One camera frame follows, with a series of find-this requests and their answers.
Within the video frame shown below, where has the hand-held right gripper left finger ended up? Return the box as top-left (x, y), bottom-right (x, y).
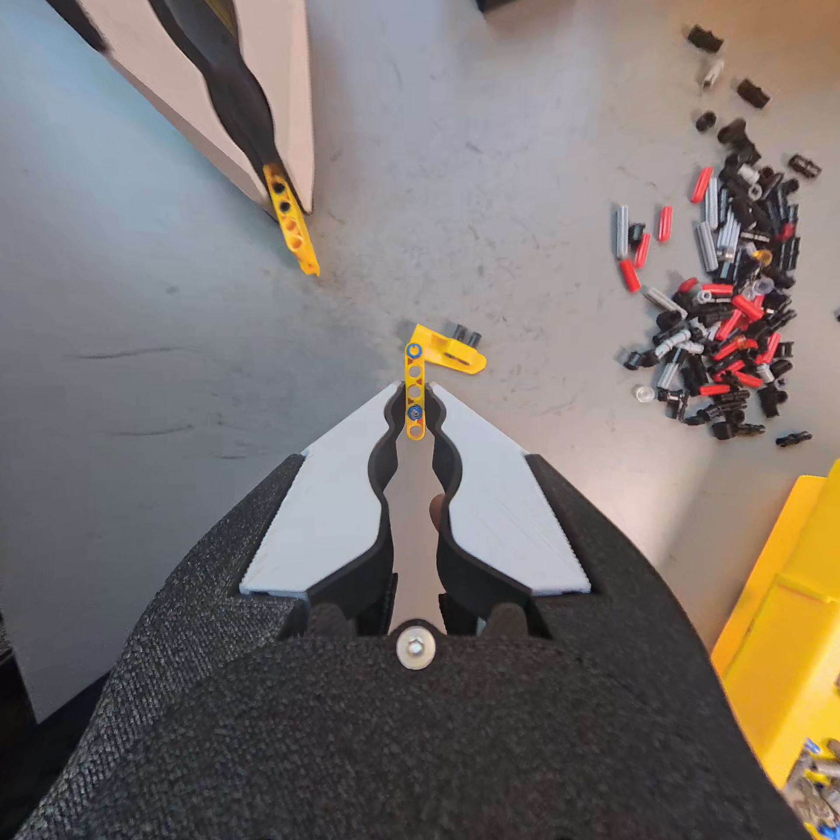
top-left (239, 382), bottom-right (407, 602)

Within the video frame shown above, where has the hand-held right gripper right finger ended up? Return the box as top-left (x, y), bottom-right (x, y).
top-left (427, 384), bottom-right (592, 597)

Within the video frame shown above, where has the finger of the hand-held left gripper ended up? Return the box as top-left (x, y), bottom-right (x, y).
top-left (233, 0), bottom-right (316, 215)
top-left (75, 0), bottom-right (281, 211)

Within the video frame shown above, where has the yellow lego beam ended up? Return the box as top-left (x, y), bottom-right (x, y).
top-left (262, 162), bottom-right (315, 260)
top-left (404, 340), bottom-right (428, 442)

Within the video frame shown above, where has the pile of small lego connectors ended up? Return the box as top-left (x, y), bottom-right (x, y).
top-left (617, 23), bottom-right (825, 451)

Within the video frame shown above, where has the heap of grey blue lego parts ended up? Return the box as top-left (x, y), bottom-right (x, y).
top-left (784, 737), bottom-right (840, 840)

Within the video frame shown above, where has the yellow plastic bin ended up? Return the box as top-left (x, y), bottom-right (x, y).
top-left (710, 459), bottom-right (840, 840)

